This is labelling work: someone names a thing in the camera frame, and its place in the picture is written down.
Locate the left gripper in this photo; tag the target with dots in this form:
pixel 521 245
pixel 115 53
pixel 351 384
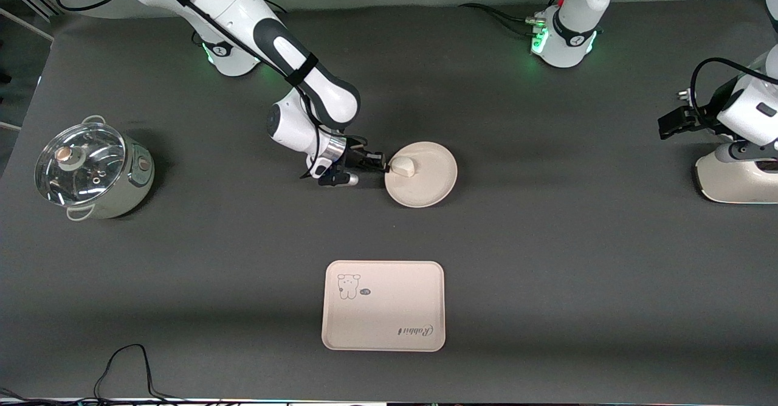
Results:
pixel 695 120

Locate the cream white toaster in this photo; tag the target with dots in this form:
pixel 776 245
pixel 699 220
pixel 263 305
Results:
pixel 735 184

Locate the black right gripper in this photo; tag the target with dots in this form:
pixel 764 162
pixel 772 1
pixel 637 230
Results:
pixel 354 158

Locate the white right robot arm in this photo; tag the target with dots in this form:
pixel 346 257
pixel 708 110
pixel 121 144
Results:
pixel 328 96

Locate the beige printed serving tray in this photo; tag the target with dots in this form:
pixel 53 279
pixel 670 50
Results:
pixel 389 309

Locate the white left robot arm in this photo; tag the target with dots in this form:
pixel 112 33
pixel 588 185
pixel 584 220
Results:
pixel 568 47

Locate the round cream plate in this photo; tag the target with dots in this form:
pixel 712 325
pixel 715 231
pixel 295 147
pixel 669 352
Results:
pixel 428 181

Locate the glass pot lid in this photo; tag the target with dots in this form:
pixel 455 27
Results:
pixel 79 163

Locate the white steamed bun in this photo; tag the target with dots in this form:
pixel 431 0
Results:
pixel 403 166

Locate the pale green electric pot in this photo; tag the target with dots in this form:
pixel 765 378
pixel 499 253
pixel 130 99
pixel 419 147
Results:
pixel 138 181

